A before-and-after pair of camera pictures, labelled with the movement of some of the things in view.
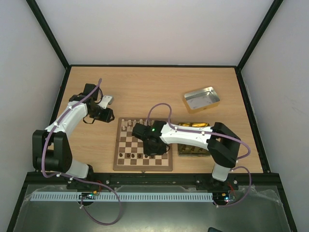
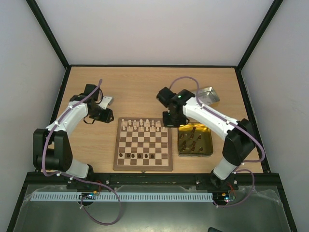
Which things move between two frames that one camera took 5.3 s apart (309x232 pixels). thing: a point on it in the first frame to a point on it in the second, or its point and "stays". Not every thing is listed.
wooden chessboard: x=129 y=154 stays
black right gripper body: x=154 y=150 to x=172 y=120
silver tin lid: x=201 y=99 stays
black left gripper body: x=98 y=115 stays
